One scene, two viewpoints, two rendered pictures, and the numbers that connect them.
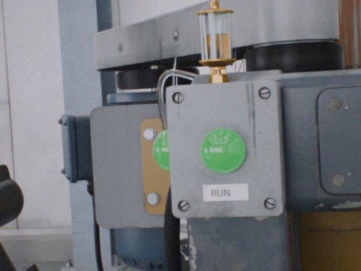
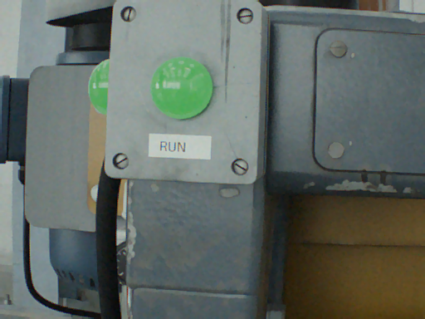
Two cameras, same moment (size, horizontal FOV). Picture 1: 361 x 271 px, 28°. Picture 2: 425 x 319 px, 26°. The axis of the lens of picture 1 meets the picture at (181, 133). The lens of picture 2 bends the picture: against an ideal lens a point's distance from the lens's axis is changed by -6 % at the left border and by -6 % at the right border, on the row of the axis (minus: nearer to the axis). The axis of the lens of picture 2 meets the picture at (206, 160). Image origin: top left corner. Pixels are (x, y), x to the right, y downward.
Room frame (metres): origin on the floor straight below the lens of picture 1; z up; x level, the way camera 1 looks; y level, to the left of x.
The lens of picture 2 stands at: (0.02, -0.02, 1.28)
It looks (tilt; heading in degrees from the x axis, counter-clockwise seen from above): 3 degrees down; 357
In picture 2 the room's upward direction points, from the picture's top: 2 degrees clockwise
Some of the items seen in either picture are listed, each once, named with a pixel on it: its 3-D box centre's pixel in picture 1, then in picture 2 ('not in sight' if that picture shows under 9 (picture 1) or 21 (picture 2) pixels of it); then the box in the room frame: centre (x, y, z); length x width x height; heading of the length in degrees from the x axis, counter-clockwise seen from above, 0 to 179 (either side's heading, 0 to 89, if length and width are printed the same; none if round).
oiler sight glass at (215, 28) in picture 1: (216, 36); not in sight; (0.56, -0.03, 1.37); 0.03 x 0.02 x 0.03; 79
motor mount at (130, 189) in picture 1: (200, 163); (166, 150); (0.94, -0.02, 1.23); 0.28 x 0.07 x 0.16; 79
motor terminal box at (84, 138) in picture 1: (91, 154); (26, 130); (1.01, 0.13, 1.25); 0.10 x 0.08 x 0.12; 14
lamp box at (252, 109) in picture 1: (227, 147); (190, 89); (0.50, -0.03, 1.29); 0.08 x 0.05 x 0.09; 79
